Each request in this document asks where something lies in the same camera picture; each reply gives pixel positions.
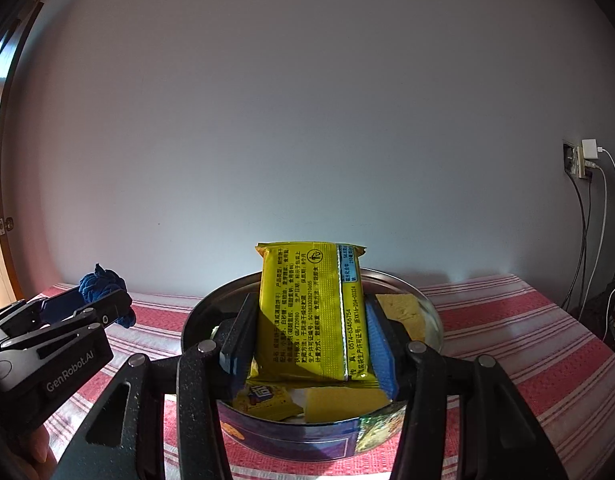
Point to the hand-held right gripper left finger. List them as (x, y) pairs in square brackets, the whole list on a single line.
[(235, 355)]

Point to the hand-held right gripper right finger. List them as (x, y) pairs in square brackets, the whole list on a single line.
[(382, 355)]

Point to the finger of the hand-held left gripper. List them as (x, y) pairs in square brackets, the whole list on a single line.
[(87, 320), (57, 307)]

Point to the blue knotted cloth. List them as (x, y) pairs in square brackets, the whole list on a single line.
[(100, 282)]

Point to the large yellow sponge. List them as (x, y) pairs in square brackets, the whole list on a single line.
[(400, 315)]

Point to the small yellow snack packet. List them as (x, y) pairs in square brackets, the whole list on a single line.
[(262, 399)]

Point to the green and yellow scouring sponge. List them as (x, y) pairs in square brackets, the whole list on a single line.
[(345, 402)]

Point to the large yellow snack packet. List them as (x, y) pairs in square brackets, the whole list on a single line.
[(302, 310)]

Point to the round blue cookie tin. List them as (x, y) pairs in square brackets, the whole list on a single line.
[(312, 440)]

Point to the person's left hand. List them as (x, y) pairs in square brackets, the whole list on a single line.
[(42, 445)]

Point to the red striped tablecloth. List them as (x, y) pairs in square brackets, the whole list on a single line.
[(487, 340)]

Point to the white charger plug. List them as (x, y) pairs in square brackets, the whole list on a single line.
[(590, 149)]

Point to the wooden door frame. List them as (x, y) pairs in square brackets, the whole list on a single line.
[(10, 135)]

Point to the wall socket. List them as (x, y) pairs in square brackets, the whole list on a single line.
[(571, 157)]

